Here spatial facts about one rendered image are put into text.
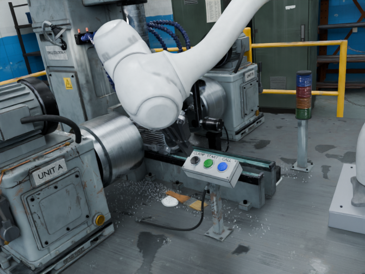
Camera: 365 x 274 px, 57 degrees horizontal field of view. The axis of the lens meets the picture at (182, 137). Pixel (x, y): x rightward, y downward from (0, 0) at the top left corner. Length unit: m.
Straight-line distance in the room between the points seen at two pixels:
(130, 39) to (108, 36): 0.04
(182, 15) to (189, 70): 4.28
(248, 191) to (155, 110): 0.74
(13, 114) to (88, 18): 0.67
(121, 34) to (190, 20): 4.15
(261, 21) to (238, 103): 2.74
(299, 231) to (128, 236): 0.57
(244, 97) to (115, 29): 1.19
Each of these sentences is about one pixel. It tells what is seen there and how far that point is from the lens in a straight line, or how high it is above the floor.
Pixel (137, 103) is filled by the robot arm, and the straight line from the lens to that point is 0.59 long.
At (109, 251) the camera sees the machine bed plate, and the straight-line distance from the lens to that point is 1.18.
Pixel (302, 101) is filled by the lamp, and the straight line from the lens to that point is 1.42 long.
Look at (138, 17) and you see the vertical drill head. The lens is 1.41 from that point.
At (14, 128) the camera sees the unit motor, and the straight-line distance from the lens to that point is 1.00.
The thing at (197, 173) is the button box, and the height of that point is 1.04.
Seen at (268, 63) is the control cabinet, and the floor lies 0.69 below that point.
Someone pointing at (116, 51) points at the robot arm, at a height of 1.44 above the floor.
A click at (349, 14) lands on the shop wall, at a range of 6.17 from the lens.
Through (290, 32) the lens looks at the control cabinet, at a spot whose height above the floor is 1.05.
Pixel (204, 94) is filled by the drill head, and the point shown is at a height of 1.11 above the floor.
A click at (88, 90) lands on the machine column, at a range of 1.51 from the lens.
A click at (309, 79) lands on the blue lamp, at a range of 1.40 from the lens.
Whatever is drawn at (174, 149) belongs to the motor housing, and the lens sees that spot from 1.45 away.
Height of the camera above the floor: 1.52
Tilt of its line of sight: 21 degrees down
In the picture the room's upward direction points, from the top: 7 degrees counter-clockwise
